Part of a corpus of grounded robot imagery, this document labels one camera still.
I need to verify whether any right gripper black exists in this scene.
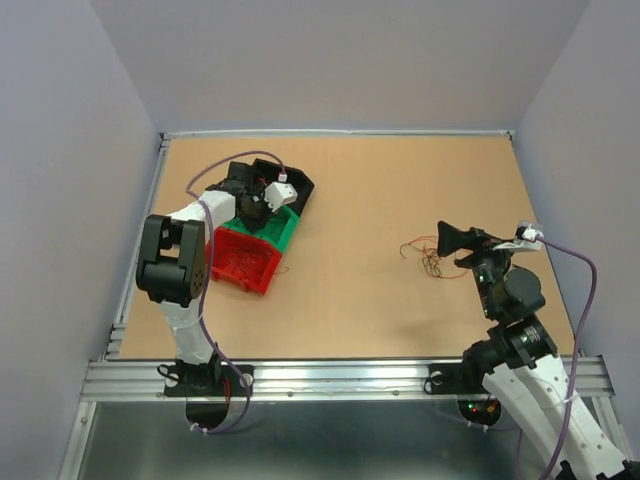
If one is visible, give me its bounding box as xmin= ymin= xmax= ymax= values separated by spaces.
xmin=437 ymin=218 xmax=518 ymax=318

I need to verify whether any cable bundle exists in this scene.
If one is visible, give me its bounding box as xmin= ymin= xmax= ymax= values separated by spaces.
xmin=398 ymin=234 xmax=471 ymax=281

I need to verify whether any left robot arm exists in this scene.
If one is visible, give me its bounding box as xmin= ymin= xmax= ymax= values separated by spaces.
xmin=136 ymin=161 xmax=271 ymax=396

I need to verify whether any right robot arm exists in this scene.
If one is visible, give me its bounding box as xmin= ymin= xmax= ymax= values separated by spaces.
xmin=423 ymin=221 xmax=639 ymax=479

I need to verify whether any green plastic bin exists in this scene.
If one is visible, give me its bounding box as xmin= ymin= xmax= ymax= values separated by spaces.
xmin=223 ymin=206 xmax=300 ymax=253

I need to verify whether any black plastic bin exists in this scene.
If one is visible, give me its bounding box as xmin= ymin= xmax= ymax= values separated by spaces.
xmin=252 ymin=158 xmax=315 ymax=217

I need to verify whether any red plastic bin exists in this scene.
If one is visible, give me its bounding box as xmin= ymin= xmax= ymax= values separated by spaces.
xmin=205 ymin=227 xmax=282 ymax=295

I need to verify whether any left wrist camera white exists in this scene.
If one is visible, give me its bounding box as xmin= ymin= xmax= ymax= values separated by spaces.
xmin=264 ymin=173 xmax=298 ymax=212

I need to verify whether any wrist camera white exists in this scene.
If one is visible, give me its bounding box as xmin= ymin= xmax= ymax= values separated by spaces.
xmin=264 ymin=173 xmax=298 ymax=212
xmin=493 ymin=221 xmax=544 ymax=252

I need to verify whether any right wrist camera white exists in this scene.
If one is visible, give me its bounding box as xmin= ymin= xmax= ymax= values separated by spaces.
xmin=493 ymin=221 xmax=544 ymax=252

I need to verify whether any aluminium mounting rail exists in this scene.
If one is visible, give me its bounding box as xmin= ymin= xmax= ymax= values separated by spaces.
xmin=79 ymin=354 xmax=616 ymax=401

